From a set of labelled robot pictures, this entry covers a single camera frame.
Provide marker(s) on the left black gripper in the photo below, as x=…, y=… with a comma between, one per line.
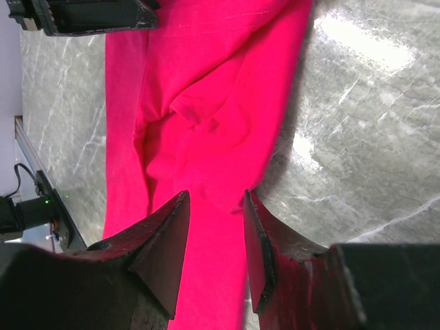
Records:
x=84, y=18

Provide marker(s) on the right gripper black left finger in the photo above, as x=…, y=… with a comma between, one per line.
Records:
x=128, y=281

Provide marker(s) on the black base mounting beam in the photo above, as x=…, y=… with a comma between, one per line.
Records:
x=64, y=228

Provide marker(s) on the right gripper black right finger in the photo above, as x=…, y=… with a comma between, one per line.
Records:
x=298, y=284

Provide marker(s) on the crimson red t-shirt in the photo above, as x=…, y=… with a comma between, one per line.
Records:
x=197, y=105

